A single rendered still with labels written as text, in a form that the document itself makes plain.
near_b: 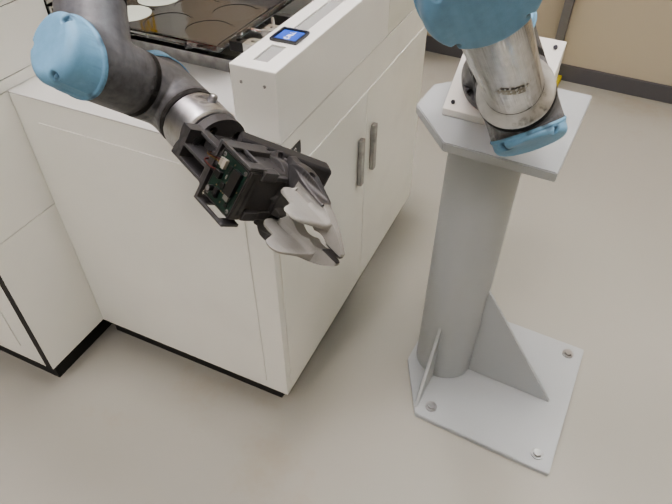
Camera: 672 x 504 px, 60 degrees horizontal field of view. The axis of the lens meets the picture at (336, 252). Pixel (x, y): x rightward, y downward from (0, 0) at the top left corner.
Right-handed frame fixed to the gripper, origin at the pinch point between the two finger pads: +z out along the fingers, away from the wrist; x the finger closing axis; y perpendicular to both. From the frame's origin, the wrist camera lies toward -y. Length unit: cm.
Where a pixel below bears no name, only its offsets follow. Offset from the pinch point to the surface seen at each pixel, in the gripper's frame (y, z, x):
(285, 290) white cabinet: -50, -34, -40
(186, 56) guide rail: -39, -82, -11
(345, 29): -51, -55, 12
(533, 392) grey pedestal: -113, 12, -44
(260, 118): -30, -45, -7
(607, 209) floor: -196, -20, -2
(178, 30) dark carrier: -35, -83, -6
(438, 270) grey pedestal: -82, -19, -24
